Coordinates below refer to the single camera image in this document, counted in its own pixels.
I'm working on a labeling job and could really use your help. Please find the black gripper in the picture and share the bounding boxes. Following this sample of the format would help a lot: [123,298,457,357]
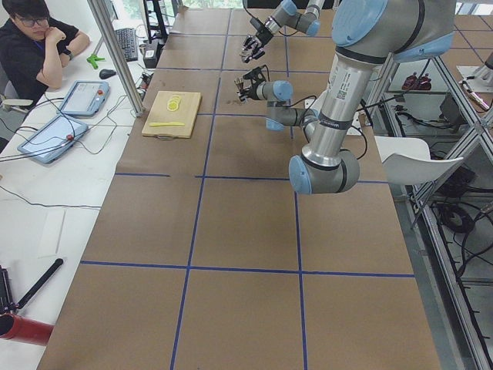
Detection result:
[243,29,273,62]
[238,72,266,103]

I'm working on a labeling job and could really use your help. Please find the steel double jigger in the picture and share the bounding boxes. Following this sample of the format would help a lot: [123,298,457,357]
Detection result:
[234,77,247,95]

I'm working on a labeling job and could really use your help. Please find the clear glass cup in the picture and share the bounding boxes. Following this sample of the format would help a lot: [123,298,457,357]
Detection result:
[240,50,251,63]

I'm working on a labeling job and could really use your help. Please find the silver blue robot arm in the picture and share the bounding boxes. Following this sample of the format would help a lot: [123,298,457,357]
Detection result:
[240,0,325,63]
[235,0,455,194]

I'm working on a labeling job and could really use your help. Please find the bamboo cutting board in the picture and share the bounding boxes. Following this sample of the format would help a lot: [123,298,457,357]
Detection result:
[142,91,202,139]

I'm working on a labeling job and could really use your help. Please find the yellow plastic knife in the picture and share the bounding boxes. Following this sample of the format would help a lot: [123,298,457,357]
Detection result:
[149,121,185,127]

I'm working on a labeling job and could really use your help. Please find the black keyboard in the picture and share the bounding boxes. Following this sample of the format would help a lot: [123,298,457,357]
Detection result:
[115,28,139,62]

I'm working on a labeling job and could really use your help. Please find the black computer mouse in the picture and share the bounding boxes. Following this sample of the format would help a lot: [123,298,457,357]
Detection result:
[99,69,116,79]

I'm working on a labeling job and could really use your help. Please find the green plastic tool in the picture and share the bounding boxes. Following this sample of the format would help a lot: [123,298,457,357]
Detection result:
[86,54,106,69]

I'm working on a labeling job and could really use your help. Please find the far blue teach pendant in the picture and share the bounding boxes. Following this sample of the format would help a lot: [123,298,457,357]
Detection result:
[59,80,109,118]

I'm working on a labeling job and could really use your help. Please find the blue teach pendant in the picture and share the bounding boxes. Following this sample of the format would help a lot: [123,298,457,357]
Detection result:
[17,114,89,164]
[59,80,109,118]

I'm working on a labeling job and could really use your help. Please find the white chair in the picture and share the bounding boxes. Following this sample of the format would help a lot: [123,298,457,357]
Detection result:
[374,136,464,185]

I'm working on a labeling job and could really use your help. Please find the brown paper table cover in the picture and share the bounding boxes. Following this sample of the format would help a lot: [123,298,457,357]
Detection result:
[39,9,440,369]

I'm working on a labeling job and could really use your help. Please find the near blue teach pendant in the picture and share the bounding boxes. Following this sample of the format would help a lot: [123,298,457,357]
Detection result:
[17,114,89,164]

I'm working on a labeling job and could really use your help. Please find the seated person in black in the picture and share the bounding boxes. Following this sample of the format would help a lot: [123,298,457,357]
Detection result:
[1,0,90,103]

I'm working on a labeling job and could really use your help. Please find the black rod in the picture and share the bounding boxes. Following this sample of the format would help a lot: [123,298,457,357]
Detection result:
[16,258,64,310]

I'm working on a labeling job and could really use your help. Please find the red cylinder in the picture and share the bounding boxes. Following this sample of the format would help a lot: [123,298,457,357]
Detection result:
[1,314,53,346]

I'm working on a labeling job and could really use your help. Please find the aluminium frame post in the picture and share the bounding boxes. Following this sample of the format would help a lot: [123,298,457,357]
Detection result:
[87,0,144,117]

